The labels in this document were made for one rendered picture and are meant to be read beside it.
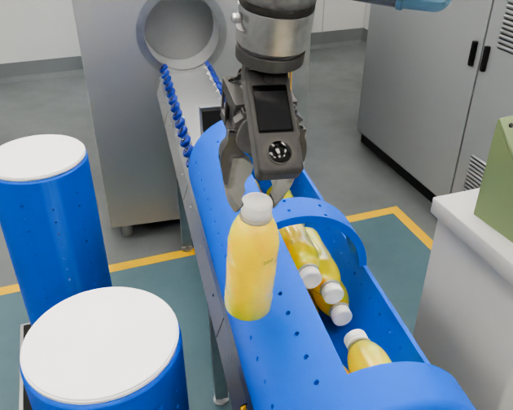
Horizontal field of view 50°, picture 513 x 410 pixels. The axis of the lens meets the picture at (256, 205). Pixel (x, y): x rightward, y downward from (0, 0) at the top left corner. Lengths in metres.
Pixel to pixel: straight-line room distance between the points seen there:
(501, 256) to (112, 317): 0.73
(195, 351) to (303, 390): 1.70
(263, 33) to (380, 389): 0.43
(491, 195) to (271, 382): 0.60
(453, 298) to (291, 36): 0.87
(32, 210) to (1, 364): 1.06
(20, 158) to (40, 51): 3.96
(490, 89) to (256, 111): 2.40
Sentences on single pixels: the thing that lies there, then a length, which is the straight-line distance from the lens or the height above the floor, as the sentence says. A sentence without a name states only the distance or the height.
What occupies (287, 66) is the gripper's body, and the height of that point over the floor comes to 1.60.
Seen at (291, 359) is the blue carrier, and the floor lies 1.20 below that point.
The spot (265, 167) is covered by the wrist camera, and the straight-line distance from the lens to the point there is 0.53.
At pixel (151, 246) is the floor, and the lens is 3.01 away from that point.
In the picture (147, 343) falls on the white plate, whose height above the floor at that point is 1.04.
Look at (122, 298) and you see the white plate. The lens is 1.12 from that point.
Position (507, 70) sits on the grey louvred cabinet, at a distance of 2.81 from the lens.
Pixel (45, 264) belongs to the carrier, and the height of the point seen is 0.74.
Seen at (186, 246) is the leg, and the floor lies 0.02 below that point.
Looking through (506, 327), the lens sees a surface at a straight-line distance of 1.18.
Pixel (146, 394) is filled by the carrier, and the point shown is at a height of 1.01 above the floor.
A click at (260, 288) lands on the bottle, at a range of 0.73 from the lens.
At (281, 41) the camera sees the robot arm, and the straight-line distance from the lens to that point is 0.54.
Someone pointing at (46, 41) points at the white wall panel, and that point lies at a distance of 5.61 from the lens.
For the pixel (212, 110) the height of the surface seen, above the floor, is 1.08.
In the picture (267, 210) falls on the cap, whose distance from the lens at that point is 0.66.
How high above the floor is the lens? 1.77
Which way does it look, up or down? 33 degrees down
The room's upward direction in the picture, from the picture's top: straight up
